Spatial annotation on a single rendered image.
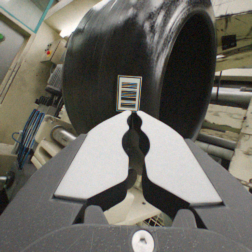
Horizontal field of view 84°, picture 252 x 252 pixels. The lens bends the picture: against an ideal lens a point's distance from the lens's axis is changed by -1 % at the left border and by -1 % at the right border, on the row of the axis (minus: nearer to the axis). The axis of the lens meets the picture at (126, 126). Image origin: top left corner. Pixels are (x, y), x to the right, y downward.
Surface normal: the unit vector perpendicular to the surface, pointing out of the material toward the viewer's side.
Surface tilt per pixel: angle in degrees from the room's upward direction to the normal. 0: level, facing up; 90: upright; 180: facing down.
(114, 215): 90
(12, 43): 90
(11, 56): 90
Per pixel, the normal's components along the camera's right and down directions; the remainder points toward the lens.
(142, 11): 0.08, -0.10
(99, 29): -0.60, -0.22
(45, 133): 0.73, 0.24
